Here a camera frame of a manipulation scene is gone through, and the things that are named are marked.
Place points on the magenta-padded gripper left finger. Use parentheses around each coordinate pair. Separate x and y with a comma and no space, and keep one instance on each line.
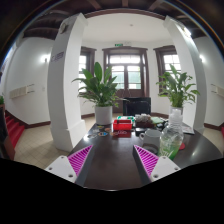
(61,166)

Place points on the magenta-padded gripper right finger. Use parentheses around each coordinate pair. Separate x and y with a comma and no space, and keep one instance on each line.
(163,166)

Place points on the clear green-labelled drink bottle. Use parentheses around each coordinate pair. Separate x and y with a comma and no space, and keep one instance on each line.
(170,140)

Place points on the white mug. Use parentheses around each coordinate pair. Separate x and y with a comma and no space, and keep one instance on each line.
(151,137)

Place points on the black handheld device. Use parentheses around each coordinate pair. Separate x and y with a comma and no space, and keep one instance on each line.
(139,130)

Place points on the printed magazine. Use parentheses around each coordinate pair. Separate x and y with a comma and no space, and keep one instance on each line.
(188,130)

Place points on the green book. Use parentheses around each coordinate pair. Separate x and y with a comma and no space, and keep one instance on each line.
(156,120)

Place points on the brown box of small items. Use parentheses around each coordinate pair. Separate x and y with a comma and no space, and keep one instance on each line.
(143,120)

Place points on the red plastic box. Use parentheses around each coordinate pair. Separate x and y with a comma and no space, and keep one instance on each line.
(122,125)

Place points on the red carpeted staircase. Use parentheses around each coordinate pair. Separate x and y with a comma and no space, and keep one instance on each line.
(15,130)

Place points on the green and white box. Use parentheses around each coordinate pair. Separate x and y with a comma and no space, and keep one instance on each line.
(126,117)

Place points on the black chair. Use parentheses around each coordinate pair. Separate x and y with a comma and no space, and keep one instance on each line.
(136,106)

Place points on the green plant in white pot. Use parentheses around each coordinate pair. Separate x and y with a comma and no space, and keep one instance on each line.
(103,115)
(176,88)

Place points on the brown wooden double door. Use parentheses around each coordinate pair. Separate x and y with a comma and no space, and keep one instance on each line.
(126,75)

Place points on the brown-framed window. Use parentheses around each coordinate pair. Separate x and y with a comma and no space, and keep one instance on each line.
(171,60)
(83,63)

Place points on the green exit sign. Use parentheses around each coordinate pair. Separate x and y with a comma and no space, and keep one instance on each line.
(118,44)

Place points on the pillar-mounted light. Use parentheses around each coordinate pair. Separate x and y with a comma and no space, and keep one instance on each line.
(186,31)

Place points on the white wall-mounted unit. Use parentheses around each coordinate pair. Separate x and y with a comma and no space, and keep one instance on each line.
(218,90)
(21,91)

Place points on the glowing wall lamp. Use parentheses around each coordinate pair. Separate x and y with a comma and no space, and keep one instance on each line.
(202,58)
(45,59)

